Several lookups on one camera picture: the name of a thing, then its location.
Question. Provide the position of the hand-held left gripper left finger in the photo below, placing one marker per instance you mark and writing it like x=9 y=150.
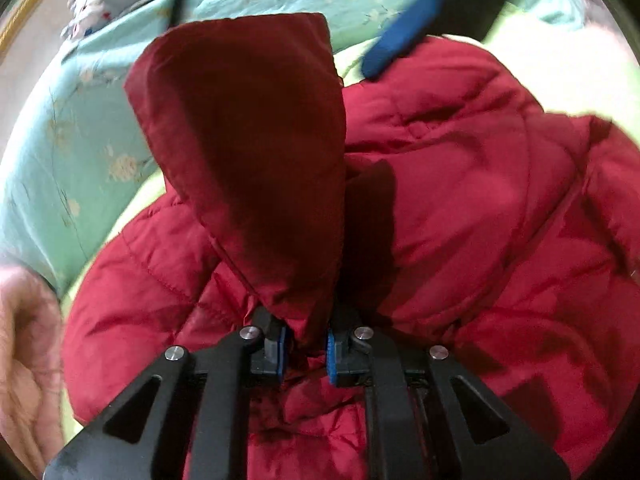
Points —
x=278 y=355

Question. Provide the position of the gold picture frame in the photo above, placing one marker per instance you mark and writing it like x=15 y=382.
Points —
x=25 y=10

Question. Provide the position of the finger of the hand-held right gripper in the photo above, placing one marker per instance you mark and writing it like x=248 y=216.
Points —
x=402 y=35

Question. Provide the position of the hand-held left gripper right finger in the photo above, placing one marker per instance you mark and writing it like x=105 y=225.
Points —
x=331 y=360

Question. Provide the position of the pink quilt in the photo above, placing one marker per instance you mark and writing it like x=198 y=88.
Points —
x=27 y=360

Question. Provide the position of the teal floral quilt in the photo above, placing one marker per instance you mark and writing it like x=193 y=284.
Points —
x=75 y=125

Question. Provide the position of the red quilted hooded jacket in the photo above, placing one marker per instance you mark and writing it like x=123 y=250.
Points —
x=450 y=200

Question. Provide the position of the light green blanket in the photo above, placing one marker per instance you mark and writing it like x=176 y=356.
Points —
x=565 y=70

